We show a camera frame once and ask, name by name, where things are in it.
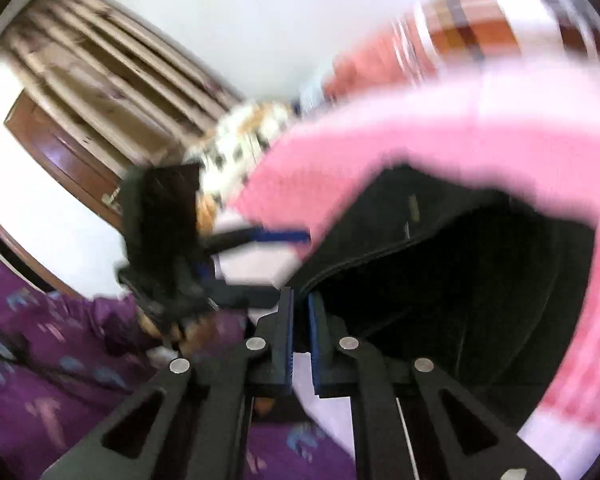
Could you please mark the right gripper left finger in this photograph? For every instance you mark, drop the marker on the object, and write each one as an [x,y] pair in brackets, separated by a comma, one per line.
[272,373]

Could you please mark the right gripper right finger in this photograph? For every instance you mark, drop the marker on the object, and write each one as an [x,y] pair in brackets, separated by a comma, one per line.
[333,353]

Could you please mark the black pants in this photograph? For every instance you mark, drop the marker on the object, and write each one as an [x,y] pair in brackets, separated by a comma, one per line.
[476,280]

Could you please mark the left hand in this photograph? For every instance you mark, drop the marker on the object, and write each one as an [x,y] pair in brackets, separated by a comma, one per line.
[188,337]

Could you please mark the floral cream pillow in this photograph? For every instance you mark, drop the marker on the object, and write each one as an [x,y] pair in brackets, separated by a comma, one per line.
[231,150]

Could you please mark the beige patterned curtain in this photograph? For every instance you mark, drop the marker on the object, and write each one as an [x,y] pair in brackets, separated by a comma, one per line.
[116,87]

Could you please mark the pink bedsheet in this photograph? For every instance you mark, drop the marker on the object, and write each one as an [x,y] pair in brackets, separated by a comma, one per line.
[529,127]

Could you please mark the orange checked pillow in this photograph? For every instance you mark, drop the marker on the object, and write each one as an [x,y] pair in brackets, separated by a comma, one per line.
[438,35]

